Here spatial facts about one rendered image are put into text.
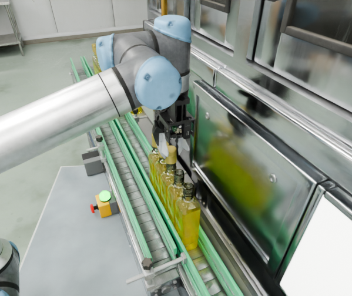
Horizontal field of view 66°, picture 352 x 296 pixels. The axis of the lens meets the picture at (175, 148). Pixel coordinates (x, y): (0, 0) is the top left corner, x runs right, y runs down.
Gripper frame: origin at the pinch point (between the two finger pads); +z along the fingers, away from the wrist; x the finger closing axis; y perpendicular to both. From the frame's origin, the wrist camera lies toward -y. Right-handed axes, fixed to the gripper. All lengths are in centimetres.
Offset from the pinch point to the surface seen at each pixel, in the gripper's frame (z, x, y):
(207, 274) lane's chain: 29.3, 1.2, 23.1
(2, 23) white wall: 75, -100, -578
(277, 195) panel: -4.4, 12.6, 28.5
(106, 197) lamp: 32.5, -18.9, -21.5
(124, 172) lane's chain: 29.3, -8.8, -29.1
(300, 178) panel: -13.2, 12.0, 32.4
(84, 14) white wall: 73, 52, -578
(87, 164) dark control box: 35, -22, -47
